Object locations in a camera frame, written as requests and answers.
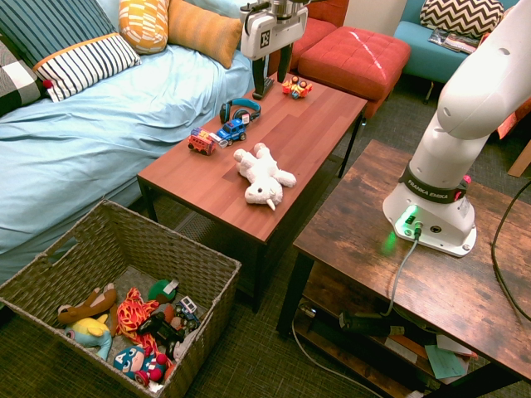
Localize red-brown wooden coffee table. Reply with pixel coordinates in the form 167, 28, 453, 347
136, 72, 368, 314

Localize white paper sheet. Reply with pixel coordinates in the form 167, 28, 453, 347
384, 337, 418, 364

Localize blue toy car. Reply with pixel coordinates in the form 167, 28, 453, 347
215, 118, 248, 146

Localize orange flame pattern plush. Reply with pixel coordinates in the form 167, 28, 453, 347
114, 287, 161, 354

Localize black power brick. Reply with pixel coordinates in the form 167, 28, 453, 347
339, 310, 406, 338

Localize teal striped large pillow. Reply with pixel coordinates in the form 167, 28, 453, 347
0, 0, 119, 68

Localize black white checked pillow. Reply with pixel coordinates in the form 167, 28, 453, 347
0, 39, 54, 118

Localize green round plush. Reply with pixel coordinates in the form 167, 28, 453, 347
148, 278, 180, 304

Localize brown dog plush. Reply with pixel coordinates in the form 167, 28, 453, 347
56, 283, 119, 337

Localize navy white striped pillow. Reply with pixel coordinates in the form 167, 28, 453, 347
32, 32, 142, 103

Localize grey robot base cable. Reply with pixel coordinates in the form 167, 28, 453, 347
380, 234, 421, 318

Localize black game controller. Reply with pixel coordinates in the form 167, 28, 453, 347
136, 313, 186, 347

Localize magazines stack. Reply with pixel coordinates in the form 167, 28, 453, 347
427, 27, 482, 54

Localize grey woven wicker basket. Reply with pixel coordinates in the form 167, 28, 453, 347
0, 199, 242, 398

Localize rustic dark wood table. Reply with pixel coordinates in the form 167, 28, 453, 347
276, 139, 531, 398

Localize Captain America plush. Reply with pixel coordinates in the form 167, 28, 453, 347
113, 344, 173, 386

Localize toy monster truck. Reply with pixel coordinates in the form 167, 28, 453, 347
172, 295, 202, 332

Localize red toy bus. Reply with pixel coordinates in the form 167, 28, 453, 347
187, 127, 217, 157

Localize teal paper sheet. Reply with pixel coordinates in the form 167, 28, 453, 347
423, 343, 466, 380

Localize orange rectangular pillow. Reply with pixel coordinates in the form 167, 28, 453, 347
167, 0, 244, 70

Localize teal sofa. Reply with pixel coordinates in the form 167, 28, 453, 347
393, 0, 520, 85

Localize bed with light blue sheet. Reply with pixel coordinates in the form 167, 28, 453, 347
0, 0, 256, 287

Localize grey animal plush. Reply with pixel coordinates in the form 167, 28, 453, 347
172, 329, 201, 362

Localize thick black cable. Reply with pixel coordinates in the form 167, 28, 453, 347
490, 177, 531, 323

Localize red armchair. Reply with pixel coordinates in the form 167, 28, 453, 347
267, 0, 351, 78

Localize blue black headphones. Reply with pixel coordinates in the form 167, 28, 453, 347
218, 97, 262, 124

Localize white floor cable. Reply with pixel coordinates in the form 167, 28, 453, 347
290, 318, 377, 394

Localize light wooden furniture leg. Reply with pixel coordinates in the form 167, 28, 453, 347
507, 138, 531, 178

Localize yellow white patterned pillow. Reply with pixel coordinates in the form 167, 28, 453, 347
119, 0, 171, 56

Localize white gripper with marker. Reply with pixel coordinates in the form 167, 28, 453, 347
240, 1, 309, 101

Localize blue rainbow pony plush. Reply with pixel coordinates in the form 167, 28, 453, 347
64, 314, 114, 362

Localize white stuffed unicorn toy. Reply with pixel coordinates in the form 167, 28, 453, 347
232, 142, 298, 211

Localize red tufted ottoman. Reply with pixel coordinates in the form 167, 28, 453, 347
297, 26, 412, 119

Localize black white chevron pillow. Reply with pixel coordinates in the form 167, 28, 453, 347
419, 0, 505, 41

